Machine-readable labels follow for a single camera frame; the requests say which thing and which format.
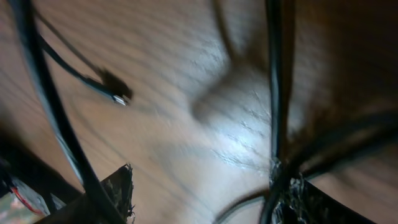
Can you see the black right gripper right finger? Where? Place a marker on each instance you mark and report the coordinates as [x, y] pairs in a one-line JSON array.
[[293, 199]]

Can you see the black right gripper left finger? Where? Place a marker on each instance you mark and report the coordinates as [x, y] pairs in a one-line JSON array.
[[112, 205]]

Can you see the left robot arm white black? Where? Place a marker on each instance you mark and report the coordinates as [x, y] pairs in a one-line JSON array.
[[38, 186]]

